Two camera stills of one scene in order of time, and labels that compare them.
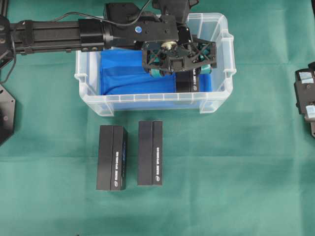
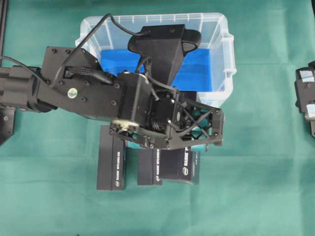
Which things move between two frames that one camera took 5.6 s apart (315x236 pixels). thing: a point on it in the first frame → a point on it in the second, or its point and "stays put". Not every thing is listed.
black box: (150, 153) stays put
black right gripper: (304, 85) stays put
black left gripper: (186, 53) → (173, 123)
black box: (187, 81) → (180, 166)
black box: (112, 158) stays put
